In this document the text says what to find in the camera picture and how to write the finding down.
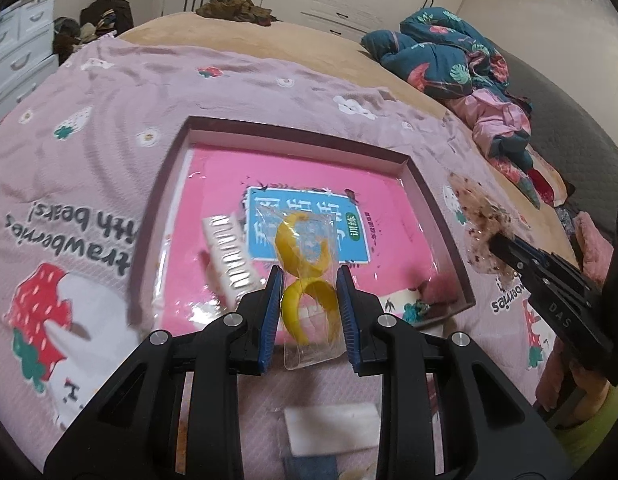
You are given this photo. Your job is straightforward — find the grey padded sofa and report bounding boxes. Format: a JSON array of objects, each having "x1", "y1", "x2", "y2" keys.
[{"x1": 489, "y1": 42, "x2": 618, "y2": 231}]

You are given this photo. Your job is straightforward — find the pink plush cloth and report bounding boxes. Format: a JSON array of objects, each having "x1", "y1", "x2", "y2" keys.
[{"x1": 572, "y1": 210, "x2": 615, "y2": 281}]

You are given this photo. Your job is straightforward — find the teal floral quilt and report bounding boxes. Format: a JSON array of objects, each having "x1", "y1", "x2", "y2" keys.
[{"x1": 361, "y1": 7, "x2": 542, "y2": 211}]

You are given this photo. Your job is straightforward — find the dark clothes pile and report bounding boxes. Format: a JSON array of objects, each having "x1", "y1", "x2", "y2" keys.
[{"x1": 51, "y1": 0, "x2": 134, "y2": 66}]

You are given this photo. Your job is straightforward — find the pink speckled sheer scrunchie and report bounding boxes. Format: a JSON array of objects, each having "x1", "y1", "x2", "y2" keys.
[{"x1": 446, "y1": 172, "x2": 520, "y2": 276}]

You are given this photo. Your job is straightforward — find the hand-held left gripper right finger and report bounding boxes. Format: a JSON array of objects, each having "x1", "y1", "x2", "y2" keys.
[{"x1": 336, "y1": 265, "x2": 575, "y2": 480}]

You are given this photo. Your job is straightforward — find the tan bed sheet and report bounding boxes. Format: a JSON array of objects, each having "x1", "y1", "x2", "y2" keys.
[{"x1": 116, "y1": 10, "x2": 580, "y2": 271}]

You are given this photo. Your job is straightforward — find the person's right hand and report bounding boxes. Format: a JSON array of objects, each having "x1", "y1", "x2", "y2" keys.
[{"x1": 536, "y1": 340, "x2": 615, "y2": 421}]

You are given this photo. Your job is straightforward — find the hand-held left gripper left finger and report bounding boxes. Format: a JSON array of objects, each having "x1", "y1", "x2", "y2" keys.
[{"x1": 43, "y1": 265, "x2": 285, "y2": 480}]

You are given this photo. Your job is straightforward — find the pink garment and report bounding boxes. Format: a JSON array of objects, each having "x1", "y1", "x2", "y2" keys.
[{"x1": 446, "y1": 87, "x2": 532, "y2": 161}]

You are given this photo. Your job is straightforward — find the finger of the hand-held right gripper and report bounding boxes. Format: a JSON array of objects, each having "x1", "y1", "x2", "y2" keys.
[{"x1": 488, "y1": 232, "x2": 555, "y2": 286}]

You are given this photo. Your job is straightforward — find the white drawer dresser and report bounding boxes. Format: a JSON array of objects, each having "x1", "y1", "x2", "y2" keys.
[{"x1": 0, "y1": 0, "x2": 60, "y2": 126}]

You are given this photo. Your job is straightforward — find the pink strawberry print blanket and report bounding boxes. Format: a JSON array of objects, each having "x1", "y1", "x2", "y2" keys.
[{"x1": 0, "y1": 30, "x2": 590, "y2": 480}]

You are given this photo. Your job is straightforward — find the white hair claw clip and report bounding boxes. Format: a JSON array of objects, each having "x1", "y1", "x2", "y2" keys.
[{"x1": 196, "y1": 212, "x2": 265, "y2": 306}]

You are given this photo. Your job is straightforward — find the shallow purple cardboard box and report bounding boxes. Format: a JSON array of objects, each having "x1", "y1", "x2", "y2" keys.
[{"x1": 128, "y1": 115, "x2": 478, "y2": 346}]

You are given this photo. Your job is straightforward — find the brown clothes pile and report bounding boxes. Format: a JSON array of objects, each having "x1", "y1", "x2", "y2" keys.
[{"x1": 195, "y1": 0, "x2": 279, "y2": 26}]

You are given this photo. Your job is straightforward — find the small blue box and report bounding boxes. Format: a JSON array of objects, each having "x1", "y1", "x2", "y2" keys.
[{"x1": 281, "y1": 455, "x2": 340, "y2": 480}]

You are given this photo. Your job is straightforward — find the yellow hoop earrings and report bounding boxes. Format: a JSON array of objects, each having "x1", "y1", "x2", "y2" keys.
[{"x1": 274, "y1": 207, "x2": 347, "y2": 373}]

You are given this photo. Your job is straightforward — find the white pad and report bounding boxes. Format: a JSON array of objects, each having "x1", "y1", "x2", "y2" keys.
[{"x1": 281, "y1": 400, "x2": 382, "y2": 458}]

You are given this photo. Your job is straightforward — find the person's right forearm green sleeve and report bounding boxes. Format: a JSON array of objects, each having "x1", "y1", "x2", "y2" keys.
[{"x1": 554, "y1": 385, "x2": 618, "y2": 480}]

